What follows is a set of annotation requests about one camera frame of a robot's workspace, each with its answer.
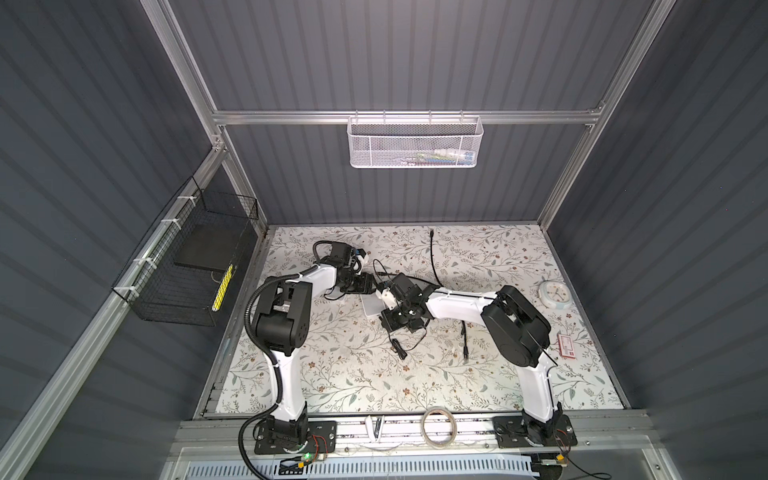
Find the red white small box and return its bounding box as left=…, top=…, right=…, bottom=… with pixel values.
left=558, top=333, right=578, bottom=359

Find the clear tape roll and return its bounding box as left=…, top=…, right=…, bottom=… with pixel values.
left=419, top=407, right=458, bottom=449

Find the white network switch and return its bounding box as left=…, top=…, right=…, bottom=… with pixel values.
left=360, top=294, right=387, bottom=318

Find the white round timer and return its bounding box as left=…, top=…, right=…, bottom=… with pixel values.
left=538, top=280, right=574, bottom=310

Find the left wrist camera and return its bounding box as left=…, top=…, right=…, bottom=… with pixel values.
left=349, top=247, right=368, bottom=272

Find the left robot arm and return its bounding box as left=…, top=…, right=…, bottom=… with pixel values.
left=243, top=240, right=375, bottom=443

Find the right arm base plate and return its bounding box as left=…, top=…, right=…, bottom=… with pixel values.
left=492, top=415, right=578, bottom=448

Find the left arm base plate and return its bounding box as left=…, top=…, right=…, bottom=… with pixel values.
left=252, top=418, right=338, bottom=455

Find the black wire basket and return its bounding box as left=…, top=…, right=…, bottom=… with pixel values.
left=113, top=180, right=259, bottom=327

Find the white wire mesh basket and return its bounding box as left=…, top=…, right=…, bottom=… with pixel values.
left=346, top=115, right=484, bottom=169

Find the black foam pad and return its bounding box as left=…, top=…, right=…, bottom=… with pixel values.
left=173, top=224, right=240, bottom=273

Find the black power adapter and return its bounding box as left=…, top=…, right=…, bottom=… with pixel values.
left=390, top=339, right=408, bottom=360

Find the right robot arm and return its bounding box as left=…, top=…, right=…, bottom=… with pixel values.
left=375, top=274, right=565, bottom=445

